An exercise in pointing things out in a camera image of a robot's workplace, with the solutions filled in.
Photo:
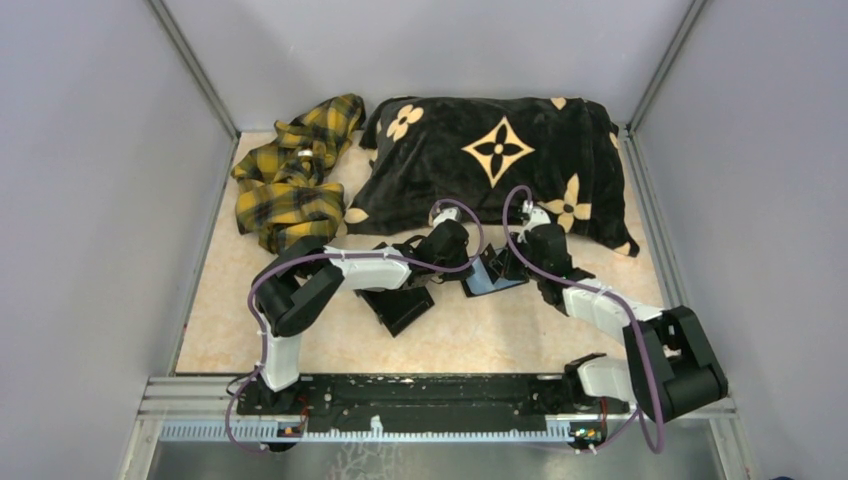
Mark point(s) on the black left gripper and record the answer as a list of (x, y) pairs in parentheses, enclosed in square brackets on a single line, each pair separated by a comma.
[(458, 275)]

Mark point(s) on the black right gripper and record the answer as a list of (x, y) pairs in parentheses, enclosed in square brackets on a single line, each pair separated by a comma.
[(511, 265)]

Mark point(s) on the black blue card holder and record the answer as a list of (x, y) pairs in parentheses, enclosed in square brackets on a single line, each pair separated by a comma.
[(492, 272)]

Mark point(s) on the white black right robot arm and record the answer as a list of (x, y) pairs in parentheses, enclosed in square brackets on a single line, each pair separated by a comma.
[(669, 368)]

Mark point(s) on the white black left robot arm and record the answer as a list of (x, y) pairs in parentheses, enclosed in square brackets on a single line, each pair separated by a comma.
[(291, 293)]

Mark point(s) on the black plastic card tray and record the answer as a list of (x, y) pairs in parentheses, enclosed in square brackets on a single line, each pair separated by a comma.
[(397, 309)]

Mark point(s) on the black floral pillow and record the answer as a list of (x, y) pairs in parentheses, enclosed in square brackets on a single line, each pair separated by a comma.
[(476, 150)]

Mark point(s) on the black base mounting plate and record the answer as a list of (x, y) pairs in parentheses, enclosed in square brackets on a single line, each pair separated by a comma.
[(474, 403)]

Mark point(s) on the yellow plaid cloth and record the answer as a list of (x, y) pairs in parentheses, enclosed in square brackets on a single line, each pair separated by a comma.
[(284, 193)]

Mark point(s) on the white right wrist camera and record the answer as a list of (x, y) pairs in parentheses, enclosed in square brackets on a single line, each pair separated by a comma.
[(533, 215)]

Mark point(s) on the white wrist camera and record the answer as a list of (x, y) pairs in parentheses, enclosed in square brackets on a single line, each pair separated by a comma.
[(533, 215), (453, 214)]

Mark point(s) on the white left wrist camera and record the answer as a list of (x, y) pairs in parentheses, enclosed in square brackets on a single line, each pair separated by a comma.
[(453, 214)]

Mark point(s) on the aluminium front frame rail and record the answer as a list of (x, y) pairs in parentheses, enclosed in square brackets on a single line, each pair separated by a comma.
[(204, 408)]

